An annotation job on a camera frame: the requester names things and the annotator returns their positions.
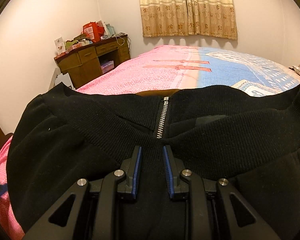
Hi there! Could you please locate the white printed paper bag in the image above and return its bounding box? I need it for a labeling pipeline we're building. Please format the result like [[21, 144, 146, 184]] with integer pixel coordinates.
[[55, 73, 75, 89]]

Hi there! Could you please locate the red gift box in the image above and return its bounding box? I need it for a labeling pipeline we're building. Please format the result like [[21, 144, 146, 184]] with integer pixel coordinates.
[[83, 22, 105, 43]]

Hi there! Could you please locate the brown wooden desk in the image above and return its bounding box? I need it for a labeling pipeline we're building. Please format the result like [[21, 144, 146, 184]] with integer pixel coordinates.
[[55, 34, 130, 89]]

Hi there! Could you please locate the white card box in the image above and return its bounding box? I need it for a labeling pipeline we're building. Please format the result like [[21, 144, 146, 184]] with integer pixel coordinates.
[[54, 37, 66, 55]]

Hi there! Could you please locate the beige patterned curtain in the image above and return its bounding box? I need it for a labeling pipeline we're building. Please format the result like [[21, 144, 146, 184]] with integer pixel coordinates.
[[139, 0, 238, 40]]

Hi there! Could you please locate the black hooded zip jacket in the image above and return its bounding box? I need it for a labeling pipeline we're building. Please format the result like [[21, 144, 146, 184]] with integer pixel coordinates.
[[6, 85, 300, 239]]

